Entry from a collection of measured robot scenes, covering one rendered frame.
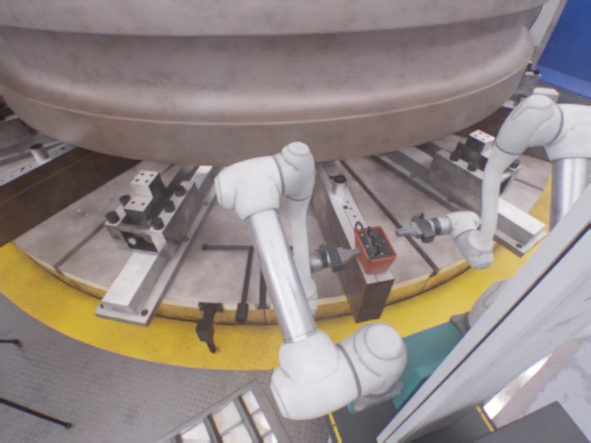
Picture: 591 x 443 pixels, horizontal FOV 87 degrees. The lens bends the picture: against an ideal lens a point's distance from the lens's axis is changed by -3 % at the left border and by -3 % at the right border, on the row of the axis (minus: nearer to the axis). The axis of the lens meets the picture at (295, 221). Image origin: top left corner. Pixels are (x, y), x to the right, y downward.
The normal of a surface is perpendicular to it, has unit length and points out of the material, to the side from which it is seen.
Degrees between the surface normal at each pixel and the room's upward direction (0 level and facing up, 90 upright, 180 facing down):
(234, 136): 90
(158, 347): 0
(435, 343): 0
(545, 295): 90
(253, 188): 37
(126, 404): 0
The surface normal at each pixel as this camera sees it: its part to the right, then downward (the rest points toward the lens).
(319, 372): 0.19, -0.31
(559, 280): -0.95, 0.22
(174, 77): -0.12, 0.71
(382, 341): 0.11, -0.73
